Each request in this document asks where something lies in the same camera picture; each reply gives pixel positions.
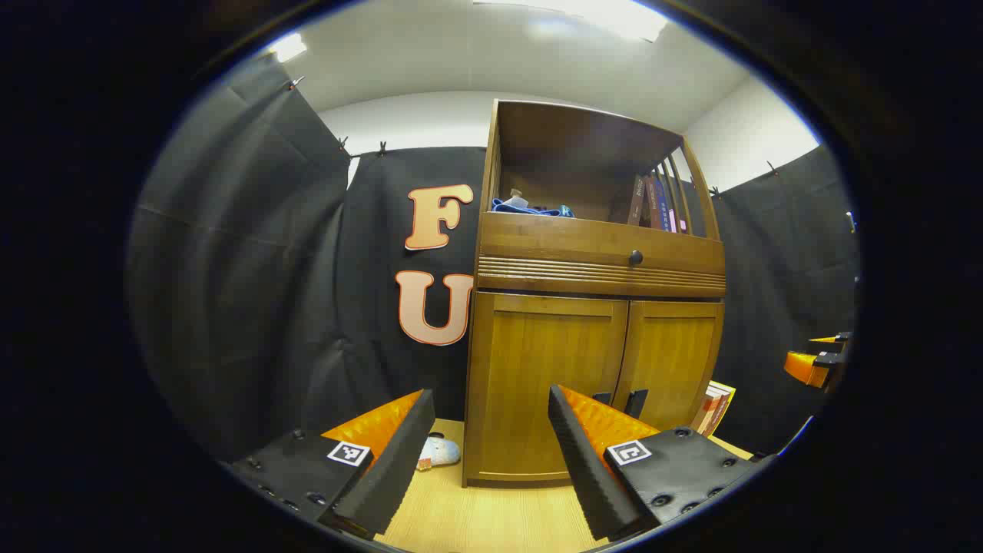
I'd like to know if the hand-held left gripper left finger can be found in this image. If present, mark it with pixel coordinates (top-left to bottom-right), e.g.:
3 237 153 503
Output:
230 389 437 540

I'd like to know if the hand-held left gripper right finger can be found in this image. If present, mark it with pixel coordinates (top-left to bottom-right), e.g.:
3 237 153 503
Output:
548 385 769 542

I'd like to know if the wooden double-door shoe cabinet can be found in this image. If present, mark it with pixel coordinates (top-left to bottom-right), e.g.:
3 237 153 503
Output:
462 98 727 489

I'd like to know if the white plush slipper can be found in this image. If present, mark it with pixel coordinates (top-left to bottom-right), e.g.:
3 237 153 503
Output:
417 434 462 472

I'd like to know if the stack of thin books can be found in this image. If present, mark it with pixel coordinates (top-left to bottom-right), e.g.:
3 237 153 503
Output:
691 381 736 439

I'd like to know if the brown book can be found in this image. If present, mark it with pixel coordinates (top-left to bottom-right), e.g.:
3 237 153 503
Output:
628 175 650 227

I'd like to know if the black backdrop cloth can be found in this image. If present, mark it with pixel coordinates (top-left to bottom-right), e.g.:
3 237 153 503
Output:
127 54 861 462

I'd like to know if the blue cloth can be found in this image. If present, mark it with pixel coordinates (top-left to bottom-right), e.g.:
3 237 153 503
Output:
491 198 575 219

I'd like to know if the small ceiling light panel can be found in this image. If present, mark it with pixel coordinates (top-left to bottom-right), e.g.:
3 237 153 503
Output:
267 32 308 64

